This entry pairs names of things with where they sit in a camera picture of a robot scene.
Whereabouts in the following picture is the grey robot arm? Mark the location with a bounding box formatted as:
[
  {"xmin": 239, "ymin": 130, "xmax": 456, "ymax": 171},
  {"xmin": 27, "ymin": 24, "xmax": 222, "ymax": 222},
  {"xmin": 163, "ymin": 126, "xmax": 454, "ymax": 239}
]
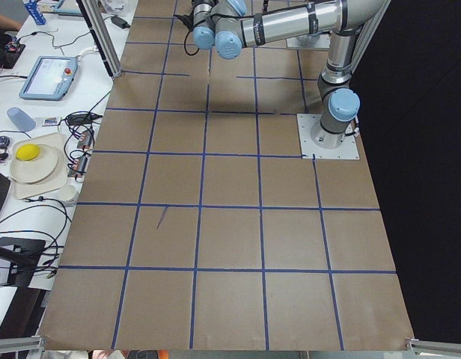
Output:
[{"xmin": 178, "ymin": 0, "xmax": 388, "ymax": 149}]

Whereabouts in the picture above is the beige tray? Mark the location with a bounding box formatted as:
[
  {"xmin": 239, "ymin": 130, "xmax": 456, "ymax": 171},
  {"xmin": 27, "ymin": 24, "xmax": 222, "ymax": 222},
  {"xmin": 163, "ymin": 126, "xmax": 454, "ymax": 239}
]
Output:
[{"xmin": 10, "ymin": 132, "xmax": 67, "ymax": 200}]

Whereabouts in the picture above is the black power adapter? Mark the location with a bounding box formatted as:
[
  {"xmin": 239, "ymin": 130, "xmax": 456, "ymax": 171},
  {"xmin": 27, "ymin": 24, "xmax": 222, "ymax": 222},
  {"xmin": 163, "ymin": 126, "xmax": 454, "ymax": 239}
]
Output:
[{"xmin": 111, "ymin": 15, "xmax": 130, "ymax": 29}]

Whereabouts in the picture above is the beige plate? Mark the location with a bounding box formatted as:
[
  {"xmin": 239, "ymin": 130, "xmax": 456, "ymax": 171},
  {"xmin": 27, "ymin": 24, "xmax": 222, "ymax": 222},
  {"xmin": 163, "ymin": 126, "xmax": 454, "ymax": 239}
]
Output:
[{"xmin": 10, "ymin": 145, "xmax": 58, "ymax": 183}]

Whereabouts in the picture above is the yellow lemon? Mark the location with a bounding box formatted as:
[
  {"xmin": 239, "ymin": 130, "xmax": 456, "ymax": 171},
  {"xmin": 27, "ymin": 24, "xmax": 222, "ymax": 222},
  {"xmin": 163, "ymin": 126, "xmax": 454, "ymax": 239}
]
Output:
[{"xmin": 15, "ymin": 144, "xmax": 40, "ymax": 161}]

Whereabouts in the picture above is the teach pendant tablet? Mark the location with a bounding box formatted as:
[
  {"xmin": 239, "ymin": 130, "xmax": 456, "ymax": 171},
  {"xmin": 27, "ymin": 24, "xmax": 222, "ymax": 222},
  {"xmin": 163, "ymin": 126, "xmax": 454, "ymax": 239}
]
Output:
[{"xmin": 19, "ymin": 56, "xmax": 79, "ymax": 101}]

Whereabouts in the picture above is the blue plastic cup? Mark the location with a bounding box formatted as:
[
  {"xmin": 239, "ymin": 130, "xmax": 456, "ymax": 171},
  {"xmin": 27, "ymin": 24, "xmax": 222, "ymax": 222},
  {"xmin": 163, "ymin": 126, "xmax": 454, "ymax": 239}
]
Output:
[{"xmin": 7, "ymin": 107, "xmax": 36, "ymax": 132}]

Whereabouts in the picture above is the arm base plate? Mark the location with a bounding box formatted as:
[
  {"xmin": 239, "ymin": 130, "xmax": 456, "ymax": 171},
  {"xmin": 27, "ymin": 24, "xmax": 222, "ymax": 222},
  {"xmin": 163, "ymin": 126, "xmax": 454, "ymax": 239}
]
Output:
[{"xmin": 296, "ymin": 114, "xmax": 360, "ymax": 160}]

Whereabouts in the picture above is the aluminium frame post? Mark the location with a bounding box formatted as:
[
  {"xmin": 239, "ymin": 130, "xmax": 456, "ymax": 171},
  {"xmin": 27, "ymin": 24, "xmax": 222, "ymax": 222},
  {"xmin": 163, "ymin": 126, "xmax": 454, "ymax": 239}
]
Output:
[{"xmin": 76, "ymin": 0, "xmax": 122, "ymax": 79}]

